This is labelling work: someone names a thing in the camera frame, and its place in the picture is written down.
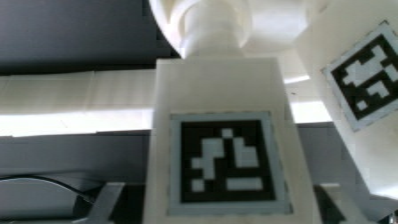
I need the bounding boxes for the white U-shaped wall fence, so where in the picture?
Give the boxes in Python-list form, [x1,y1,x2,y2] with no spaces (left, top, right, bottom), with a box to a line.
[0,69,333,137]

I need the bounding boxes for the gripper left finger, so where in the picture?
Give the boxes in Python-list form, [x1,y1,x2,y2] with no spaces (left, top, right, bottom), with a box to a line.
[72,182,125,224]

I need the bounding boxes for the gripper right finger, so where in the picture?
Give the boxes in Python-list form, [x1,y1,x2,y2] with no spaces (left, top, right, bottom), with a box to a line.
[315,183,378,224]

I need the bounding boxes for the white stool leg with tag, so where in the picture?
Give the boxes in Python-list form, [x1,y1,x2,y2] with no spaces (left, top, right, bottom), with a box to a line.
[296,0,398,201]

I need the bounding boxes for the black cables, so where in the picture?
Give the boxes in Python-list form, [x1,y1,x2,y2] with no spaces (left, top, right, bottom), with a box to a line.
[0,174,100,204]

